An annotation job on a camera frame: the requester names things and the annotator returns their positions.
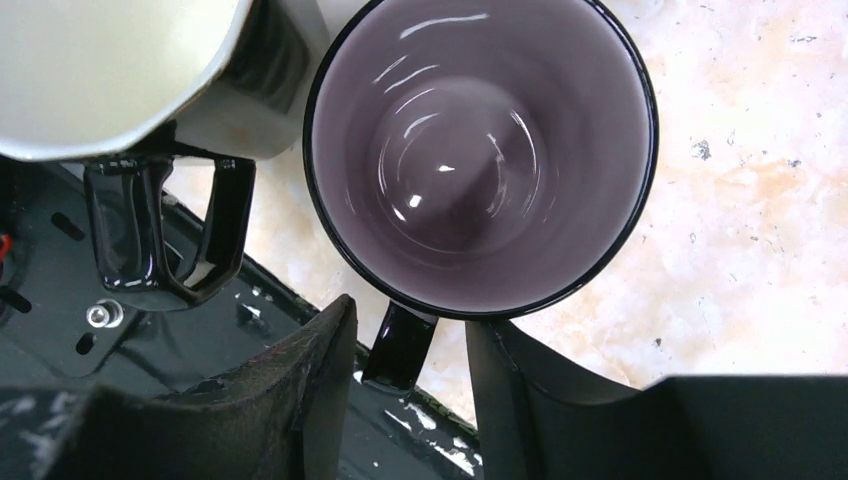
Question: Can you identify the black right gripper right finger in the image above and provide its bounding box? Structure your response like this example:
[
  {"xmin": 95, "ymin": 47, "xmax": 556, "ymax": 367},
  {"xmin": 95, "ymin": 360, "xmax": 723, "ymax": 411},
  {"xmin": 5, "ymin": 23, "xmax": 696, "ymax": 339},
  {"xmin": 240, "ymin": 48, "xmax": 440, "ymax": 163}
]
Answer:
[{"xmin": 466, "ymin": 321, "xmax": 847, "ymax": 479}]

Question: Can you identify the purple mug black handle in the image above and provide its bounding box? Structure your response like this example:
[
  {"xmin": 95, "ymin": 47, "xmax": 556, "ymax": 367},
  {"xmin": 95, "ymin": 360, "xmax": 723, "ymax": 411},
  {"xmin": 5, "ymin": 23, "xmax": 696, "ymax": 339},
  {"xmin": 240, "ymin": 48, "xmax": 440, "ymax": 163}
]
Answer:
[{"xmin": 303, "ymin": 1, "xmax": 659, "ymax": 396}]

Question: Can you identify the cream mug black handle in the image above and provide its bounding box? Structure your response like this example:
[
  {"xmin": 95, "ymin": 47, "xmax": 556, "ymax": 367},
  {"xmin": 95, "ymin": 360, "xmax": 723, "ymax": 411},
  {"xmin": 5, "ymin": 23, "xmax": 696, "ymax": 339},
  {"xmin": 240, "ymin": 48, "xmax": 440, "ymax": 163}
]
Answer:
[{"xmin": 1, "ymin": 0, "xmax": 330, "ymax": 311}]

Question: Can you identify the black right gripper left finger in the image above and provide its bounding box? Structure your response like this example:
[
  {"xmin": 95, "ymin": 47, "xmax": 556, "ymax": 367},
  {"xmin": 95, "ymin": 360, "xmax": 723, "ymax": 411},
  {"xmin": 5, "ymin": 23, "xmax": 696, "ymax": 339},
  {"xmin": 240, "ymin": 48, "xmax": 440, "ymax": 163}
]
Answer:
[{"xmin": 0, "ymin": 294, "xmax": 359, "ymax": 480}]

